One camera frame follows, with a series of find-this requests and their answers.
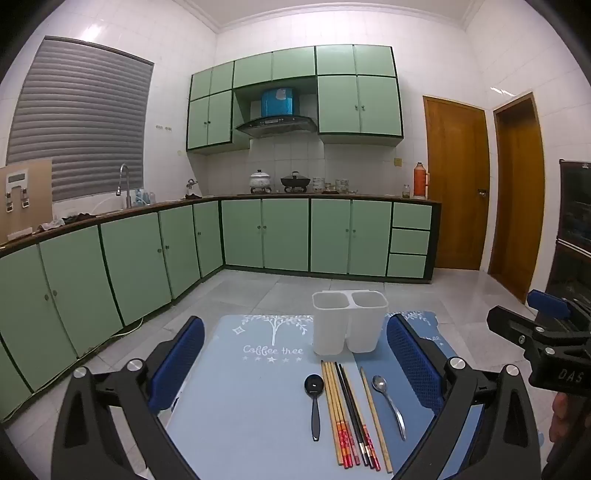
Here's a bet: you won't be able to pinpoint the white two-compartment utensil holder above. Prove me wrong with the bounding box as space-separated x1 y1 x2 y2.
312 288 389 356

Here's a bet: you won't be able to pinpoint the orange thermos flask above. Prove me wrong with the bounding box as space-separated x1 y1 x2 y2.
412 162 428 199

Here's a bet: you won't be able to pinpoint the black chopstick red patterned end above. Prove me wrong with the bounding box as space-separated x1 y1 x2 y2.
335 363 370 467

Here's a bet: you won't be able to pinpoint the light blue printed placemat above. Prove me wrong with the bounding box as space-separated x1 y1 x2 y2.
165 314 399 480

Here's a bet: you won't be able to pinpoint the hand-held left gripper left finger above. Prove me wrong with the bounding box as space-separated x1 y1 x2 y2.
52 316 205 480

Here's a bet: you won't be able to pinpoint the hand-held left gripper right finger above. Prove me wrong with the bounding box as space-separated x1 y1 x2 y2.
387 314 542 480

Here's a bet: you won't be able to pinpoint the person's right hand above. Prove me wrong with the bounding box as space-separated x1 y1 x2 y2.
549 394 572 445

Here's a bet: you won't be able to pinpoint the metal kitchen faucet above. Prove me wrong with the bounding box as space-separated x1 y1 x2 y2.
117 164 132 209

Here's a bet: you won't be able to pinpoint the black gas stove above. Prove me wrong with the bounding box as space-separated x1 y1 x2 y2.
247 186 312 195

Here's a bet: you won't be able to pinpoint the black spoon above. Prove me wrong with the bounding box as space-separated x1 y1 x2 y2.
304 374 325 441

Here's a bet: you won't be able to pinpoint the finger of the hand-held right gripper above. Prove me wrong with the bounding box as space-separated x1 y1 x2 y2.
527 289 591 330
486 305 591 365

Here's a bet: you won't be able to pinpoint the dark glass-door cabinet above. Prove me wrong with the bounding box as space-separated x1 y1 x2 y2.
545 159 591 301

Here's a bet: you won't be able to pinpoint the wooden chopstick red patterned end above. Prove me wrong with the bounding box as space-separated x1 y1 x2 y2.
325 361 351 466
329 361 359 466

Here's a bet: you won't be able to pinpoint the brown cardboard sheet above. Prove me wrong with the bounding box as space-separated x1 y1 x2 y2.
0 158 54 241

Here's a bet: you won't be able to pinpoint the grey window blind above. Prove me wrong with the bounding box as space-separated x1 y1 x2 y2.
6 37 155 202

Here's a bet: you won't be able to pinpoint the metal spoon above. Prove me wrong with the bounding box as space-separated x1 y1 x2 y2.
372 375 407 441

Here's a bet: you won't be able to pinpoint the brown wooden door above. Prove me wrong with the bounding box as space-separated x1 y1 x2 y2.
488 92 546 303
423 95 490 271

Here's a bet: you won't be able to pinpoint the green kitchen base cabinets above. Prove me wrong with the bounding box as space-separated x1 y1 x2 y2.
0 196 441 423

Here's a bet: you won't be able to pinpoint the green wall cabinet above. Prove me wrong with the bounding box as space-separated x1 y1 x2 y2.
233 48 318 90
186 60 252 154
315 44 404 148

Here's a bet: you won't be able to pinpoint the black range hood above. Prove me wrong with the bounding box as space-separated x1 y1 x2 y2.
235 115 318 139

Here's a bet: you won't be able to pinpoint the blue wrapped hood duct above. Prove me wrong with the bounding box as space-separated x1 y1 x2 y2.
261 88 296 118

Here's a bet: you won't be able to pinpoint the plain wooden chopstick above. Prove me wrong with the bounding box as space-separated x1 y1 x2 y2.
321 361 344 466
359 367 393 474

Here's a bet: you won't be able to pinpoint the thin pale cable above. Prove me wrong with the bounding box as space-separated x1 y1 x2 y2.
46 316 145 386

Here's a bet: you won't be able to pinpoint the bundle of chopsticks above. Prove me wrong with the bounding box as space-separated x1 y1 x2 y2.
339 363 381 472

